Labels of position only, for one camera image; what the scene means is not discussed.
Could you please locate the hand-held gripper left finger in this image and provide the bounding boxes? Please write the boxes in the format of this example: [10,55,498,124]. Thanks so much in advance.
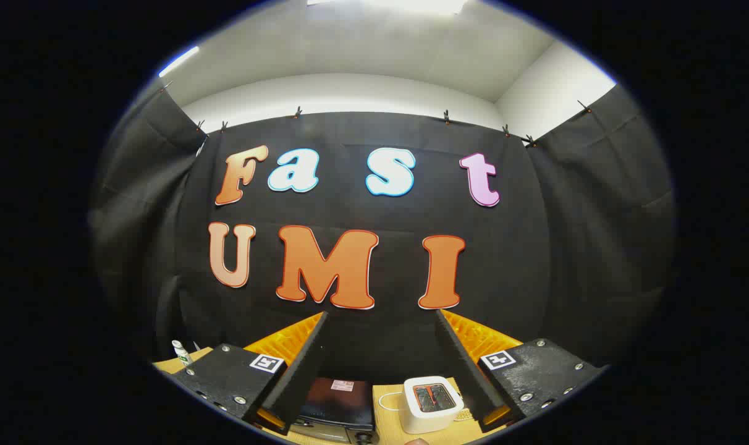
[172,311,329,436]

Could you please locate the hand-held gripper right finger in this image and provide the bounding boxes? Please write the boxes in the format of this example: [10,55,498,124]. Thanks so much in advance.
[435,309,605,433]

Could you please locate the black toaster oven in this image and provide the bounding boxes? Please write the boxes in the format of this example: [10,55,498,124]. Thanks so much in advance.
[288,377,376,444]

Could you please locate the white pop-up toaster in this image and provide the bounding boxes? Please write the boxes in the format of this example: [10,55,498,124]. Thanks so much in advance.
[399,376,465,434]

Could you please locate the row of black clips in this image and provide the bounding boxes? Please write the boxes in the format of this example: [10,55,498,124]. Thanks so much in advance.
[160,80,593,149]

